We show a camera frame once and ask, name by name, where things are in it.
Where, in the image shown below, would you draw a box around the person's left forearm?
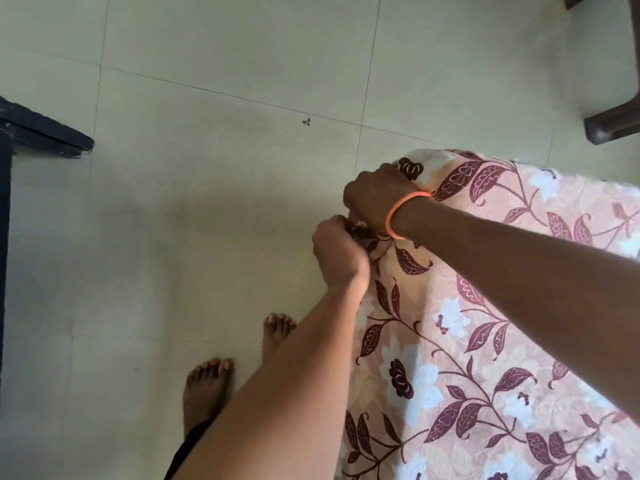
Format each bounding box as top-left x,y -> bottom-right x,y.
175,279 -> 371,480

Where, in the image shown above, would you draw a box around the person's right forearm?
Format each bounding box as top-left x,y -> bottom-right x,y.
395,194 -> 640,425

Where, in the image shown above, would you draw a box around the peach floral sheet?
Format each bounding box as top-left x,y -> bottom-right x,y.
335,148 -> 640,480

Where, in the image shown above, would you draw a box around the orange wrist band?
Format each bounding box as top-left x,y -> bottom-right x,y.
385,190 -> 433,241

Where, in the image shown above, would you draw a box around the black framed white furniture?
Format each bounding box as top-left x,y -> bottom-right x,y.
0,94 -> 96,385

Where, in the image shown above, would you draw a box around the person's right hand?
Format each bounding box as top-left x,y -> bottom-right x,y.
342,162 -> 433,235

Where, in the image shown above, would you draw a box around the person's left hand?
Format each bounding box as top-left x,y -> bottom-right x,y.
312,214 -> 372,291

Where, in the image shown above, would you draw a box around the person's dark trousers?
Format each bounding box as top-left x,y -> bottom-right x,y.
163,419 -> 213,480

